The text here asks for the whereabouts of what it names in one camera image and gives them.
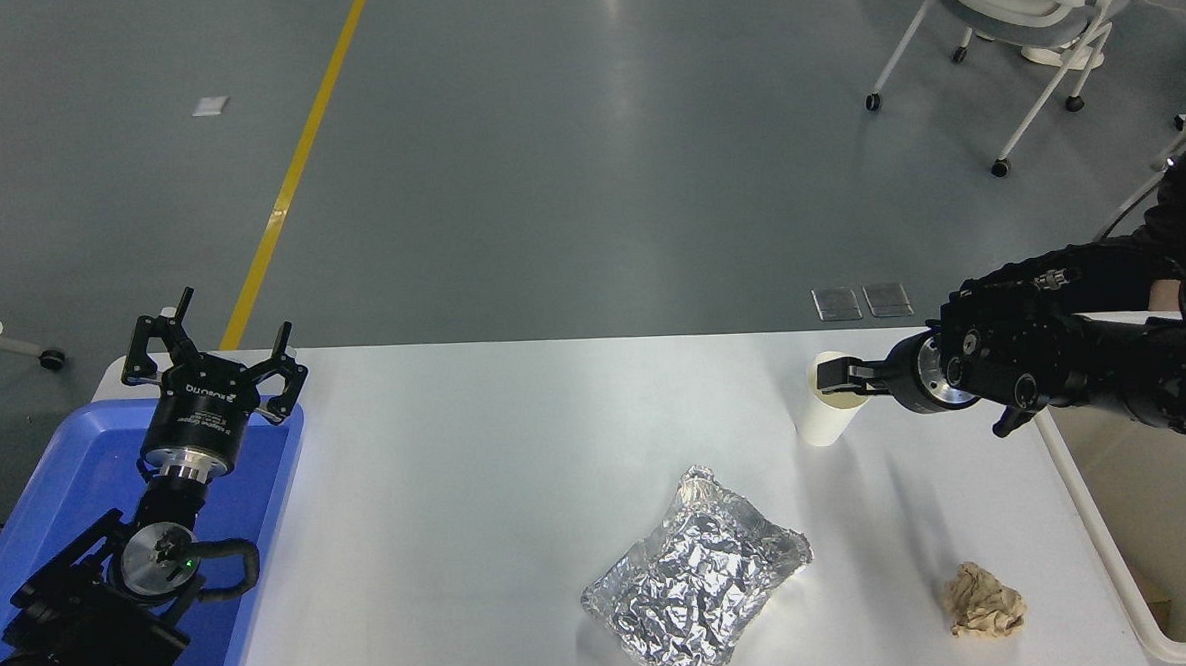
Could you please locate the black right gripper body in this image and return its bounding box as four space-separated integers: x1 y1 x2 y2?
885 329 958 417

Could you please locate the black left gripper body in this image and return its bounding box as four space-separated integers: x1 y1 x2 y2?
139 350 266 470

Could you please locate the white paper cup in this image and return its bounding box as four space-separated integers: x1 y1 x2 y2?
794 349 876 449

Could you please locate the metal floor outlet plate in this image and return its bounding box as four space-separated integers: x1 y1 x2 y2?
812 286 863 322
862 281 915 319

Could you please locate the blue plastic tray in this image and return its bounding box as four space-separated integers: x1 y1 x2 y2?
0 391 316 666

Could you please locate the crumpled tan paper ball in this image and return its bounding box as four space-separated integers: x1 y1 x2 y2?
940 558 1029 642

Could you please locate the crumpled silver foil tray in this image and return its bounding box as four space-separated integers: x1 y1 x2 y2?
575 461 818 666

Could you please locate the large pale plastic bin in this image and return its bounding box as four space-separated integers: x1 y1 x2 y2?
1028 309 1186 666

